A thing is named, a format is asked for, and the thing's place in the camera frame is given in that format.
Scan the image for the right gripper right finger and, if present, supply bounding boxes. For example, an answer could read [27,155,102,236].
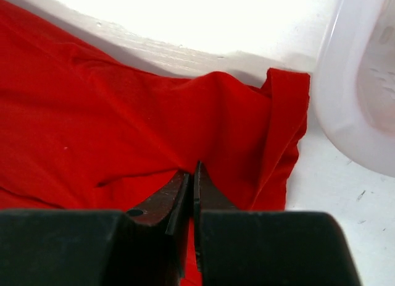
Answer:
[193,163,360,285]

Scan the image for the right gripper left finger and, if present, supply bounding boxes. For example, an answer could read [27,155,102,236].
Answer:
[1,172,190,285]

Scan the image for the red t-shirt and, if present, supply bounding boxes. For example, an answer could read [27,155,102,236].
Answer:
[0,0,311,286]

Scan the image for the white plastic basket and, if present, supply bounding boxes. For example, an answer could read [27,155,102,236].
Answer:
[310,0,394,176]

